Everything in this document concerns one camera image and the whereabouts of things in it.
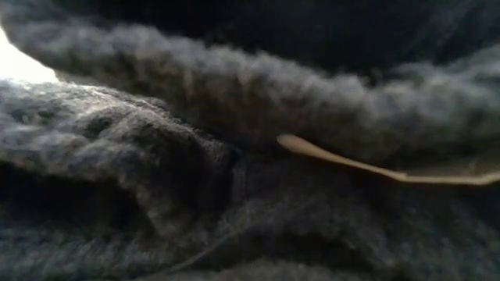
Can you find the dark teal knit cloth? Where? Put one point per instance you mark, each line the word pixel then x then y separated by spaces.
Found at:
pixel 195 117

